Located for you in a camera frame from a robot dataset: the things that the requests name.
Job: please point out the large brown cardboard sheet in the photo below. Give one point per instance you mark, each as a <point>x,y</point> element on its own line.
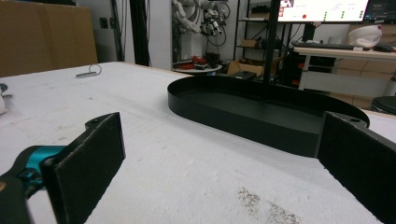
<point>43,37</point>

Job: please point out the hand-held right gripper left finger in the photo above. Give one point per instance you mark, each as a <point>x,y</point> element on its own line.
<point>84,168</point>

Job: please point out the black oval tray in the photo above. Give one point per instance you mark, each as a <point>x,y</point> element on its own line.
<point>249,124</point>

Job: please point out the open cardboard box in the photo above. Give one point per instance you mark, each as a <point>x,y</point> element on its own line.
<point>244,67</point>

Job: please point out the black metal shelf rack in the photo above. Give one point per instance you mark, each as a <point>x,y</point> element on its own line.
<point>249,43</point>

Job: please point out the bright computer monitor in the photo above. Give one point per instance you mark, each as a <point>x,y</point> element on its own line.
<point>323,11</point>

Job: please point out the black keyboard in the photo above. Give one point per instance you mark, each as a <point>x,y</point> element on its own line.
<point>320,45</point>

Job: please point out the white round table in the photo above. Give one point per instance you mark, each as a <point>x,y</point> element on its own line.
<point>199,69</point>

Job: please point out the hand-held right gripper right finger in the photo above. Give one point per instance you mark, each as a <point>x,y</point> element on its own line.
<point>358,161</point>

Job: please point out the black stand pole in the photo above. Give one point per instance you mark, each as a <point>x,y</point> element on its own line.
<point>271,40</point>

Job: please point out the white foam mat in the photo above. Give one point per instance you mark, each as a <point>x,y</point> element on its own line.
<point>186,174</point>

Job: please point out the black frame post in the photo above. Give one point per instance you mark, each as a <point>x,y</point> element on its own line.
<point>139,31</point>

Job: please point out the dark computer monitor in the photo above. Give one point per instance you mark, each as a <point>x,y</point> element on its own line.
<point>381,9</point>

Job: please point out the white plush object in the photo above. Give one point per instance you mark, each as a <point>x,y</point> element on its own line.
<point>364,36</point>

